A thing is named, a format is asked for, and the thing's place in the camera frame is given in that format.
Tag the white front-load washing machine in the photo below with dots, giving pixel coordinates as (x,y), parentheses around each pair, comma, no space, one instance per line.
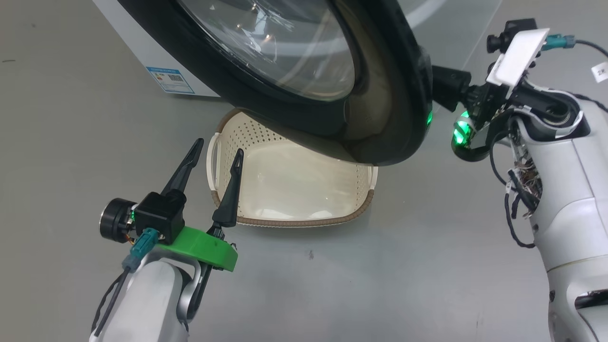
(142,47)

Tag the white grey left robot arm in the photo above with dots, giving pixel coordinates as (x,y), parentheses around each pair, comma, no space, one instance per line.
(142,304)

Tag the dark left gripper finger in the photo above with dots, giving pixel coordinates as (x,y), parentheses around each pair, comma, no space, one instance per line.
(230,199)
(184,171)

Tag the white band right gripper body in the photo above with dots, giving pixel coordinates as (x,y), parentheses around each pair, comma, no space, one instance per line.
(479,102)

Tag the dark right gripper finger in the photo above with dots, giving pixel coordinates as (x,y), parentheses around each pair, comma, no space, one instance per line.
(449,88)

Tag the cream perforated laundry basket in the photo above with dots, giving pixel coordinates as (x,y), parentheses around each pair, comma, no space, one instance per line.
(294,190)

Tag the blue energy label sticker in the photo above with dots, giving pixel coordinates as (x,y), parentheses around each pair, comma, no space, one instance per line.
(170,80)

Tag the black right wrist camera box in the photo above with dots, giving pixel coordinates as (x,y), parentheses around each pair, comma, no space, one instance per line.
(498,40)

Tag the black round glass washer door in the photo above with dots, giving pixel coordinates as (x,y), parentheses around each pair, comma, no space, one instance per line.
(389,71)

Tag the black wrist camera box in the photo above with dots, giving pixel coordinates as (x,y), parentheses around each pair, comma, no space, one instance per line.
(159,216)
(498,40)

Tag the green band left gripper body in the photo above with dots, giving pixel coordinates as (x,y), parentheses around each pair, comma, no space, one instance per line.
(204,247)

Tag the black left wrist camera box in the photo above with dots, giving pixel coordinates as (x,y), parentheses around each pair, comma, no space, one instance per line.
(159,216)

